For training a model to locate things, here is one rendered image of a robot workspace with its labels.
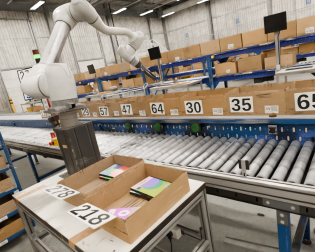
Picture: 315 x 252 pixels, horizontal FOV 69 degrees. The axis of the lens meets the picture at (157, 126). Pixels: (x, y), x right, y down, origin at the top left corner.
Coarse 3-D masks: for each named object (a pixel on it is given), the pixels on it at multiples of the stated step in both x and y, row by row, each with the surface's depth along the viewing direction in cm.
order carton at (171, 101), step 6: (156, 96) 228; (162, 96) 235; (168, 96) 234; (174, 96) 229; (180, 96) 224; (168, 102) 199; (174, 102) 195; (168, 108) 201; (174, 108) 197; (180, 108) 193; (150, 114) 217; (156, 114) 212; (162, 114) 208; (168, 114) 203; (180, 114) 195
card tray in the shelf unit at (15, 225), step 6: (12, 216) 235; (18, 216) 228; (0, 222) 227; (6, 222) 226; (12, 222) 208; (18, 222) 212; (0, 228) 219; (6, 228) 204; (12, 228) 208; (18, 228) 212; (0, 234) 201; (6, 234) 204; (0, 240) 201
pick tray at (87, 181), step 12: (108, 156) 144; (120, 156) 142; (84, 168) 132; (96, 168) 138; (132, 168) 122; (60, 180) 121; (72, 180) 127; (84, 180) 132; (96, 180) 135; (108, 180) 110; (84, 192) 123; (72, 204) 115
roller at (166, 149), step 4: (184, 136) 186; (188, 136) 188; (176, 140) 180; (180, 140) 180; (172, 144) 173; (176, 144) 175; (164, 148) 167; (168, 148) 168; (160, 152) 162; (164, 152) 164; (152, 156) 157; (156, 156) 158; (152, 160) 155
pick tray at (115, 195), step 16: (128, 176) 116; (144, 176) 124; (160, 176) 118; (176, 176) 110; (96, 192) 102; (112, 192) 108; (128, 192) 114; (160, 192) 91; (176, 192) 99; (144, 208) 85; (160, 208) 92; (112, 224) 85; (128, 224) 80; (144, 224) 85; (128, 240) 81
